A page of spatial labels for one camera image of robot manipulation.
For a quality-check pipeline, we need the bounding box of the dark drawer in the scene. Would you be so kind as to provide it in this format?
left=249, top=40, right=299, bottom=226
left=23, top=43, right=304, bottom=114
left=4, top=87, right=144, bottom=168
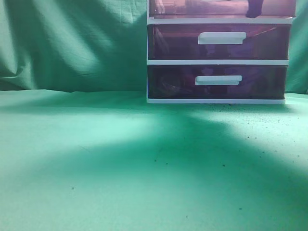
left=148, top=0, right=296, bottom=19
left=147, top=24, right=290, bottom=60
left=147, top=65, right=287, bottom=100

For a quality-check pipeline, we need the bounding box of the dark top drawer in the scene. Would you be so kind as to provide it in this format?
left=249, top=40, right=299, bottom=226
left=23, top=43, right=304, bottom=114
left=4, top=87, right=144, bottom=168
left=148, top=0, right=296, bottom=19

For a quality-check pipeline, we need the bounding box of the dark middle drawer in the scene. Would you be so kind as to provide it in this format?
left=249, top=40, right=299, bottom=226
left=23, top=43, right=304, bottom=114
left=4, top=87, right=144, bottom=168
left=147, top=24, right=290, bottom=60

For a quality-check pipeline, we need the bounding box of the white frame drawer cabinet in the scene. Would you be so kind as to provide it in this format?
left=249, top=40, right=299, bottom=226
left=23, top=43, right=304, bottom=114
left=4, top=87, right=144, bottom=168
left=146, top=1, right=295, bottom=104

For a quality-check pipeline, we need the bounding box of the green cloth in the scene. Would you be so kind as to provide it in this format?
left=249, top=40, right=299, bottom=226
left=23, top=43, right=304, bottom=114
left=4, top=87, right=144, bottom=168
left=0, top=0, right=308, bottom=231

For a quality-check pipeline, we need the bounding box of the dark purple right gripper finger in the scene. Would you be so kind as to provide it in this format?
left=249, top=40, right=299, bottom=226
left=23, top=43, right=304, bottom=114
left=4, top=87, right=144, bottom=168
left=246, top=0, right=263, bottom=18

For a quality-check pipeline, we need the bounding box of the dark bottom drawer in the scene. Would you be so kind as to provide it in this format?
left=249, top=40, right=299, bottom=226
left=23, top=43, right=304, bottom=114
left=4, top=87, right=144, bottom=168
left=147, top=65, right=287, bottom=100

